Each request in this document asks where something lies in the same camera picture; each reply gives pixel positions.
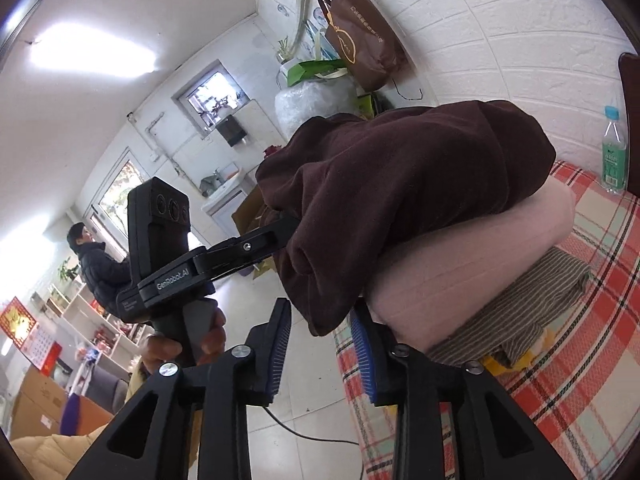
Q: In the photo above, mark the red wall calendar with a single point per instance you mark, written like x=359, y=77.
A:
x=25, y=332

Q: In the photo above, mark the grey wall pipe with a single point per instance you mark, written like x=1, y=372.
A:
x=302, y=5

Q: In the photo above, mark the red plaid bed sheet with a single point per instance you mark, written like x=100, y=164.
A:
x=575, y=400

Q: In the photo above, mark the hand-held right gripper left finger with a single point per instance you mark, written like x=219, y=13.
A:
x=277, y=350

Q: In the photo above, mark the person's beige clothing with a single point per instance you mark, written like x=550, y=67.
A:
x=50, y=455

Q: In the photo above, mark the purple object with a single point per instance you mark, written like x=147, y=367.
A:
x=70, y=415

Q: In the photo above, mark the dark maroon garment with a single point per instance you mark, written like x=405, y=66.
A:
x=400, y=180

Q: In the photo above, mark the white bubble wrap bundle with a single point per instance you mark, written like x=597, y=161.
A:
x=310, y=105

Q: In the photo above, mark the green bag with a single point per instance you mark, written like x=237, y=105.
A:
x=315, y=69

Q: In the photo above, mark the small wall window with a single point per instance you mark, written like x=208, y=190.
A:
x=212, y=92

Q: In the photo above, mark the person's left hand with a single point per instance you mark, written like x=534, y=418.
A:
x=212, y=332

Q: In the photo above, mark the white shelf unit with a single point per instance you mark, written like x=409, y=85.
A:
x=85, y=325

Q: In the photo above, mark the dark brown wooden headboard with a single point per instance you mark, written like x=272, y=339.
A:
x=631, y=120

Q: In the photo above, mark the brown tote bag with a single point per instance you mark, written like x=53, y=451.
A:
x=362, y=40

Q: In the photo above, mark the white sink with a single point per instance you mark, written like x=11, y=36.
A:
x=222, y=192

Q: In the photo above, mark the clear plastic water bottle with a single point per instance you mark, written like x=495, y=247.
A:
x=615, y=155

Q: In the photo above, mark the ceiling light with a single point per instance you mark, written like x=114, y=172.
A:
x=92, y=50

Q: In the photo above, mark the pink garment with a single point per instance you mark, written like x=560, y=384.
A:
x=460, y=270

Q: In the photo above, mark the yellow cloth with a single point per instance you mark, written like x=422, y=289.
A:
x=520, y=352

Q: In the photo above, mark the black wall box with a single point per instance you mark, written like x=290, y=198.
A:
x=231, y=130

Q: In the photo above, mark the large brown cardboard box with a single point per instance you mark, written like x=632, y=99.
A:
x=40, y=405

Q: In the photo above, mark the flat cardboard piece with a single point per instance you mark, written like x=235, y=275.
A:
x=247, y=215

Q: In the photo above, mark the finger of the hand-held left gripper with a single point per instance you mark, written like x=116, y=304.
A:
x=240, y=252

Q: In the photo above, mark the grey striped garment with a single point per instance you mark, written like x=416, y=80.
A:
x=540, y=295

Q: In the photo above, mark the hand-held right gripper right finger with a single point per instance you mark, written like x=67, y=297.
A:
x=362, y=360

